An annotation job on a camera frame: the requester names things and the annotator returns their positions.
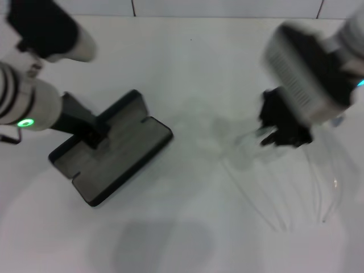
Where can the clear transparent glasses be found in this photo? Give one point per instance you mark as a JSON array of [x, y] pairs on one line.
[[250, 136]]

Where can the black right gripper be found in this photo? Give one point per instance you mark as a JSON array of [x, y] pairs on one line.
[[284, 125]]

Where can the black glasses case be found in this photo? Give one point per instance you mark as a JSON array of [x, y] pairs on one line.
[[113, 159]]

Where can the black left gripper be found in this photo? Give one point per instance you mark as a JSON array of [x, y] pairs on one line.
[[76, 116]]

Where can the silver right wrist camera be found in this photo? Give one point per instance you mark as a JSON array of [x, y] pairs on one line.
[[301, 71]]

